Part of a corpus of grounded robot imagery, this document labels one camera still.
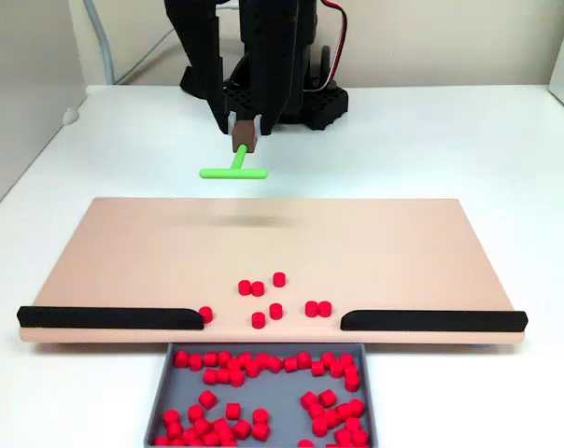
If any green T-shaped pusher tool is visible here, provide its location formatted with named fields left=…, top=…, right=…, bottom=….
left=198, top=119, right=269, bottom=181

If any grey container tray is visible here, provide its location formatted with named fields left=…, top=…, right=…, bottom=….
left=143, top=343, right=380, bottom=448

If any grey tube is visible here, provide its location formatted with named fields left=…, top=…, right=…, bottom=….
left=83, top=0, right=116, bottom=86

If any beige flat board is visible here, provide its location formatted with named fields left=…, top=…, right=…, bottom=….
left=18, top=196, right=529, bottom=349

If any red white black servo cable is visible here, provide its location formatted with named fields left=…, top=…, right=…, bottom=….
left=319, top=0, right=349, bottom=92

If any black guide rail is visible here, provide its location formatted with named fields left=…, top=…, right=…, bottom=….
left=340, top=309, right=529, bottom=333
left=16, top=305, right=204, bottom=331

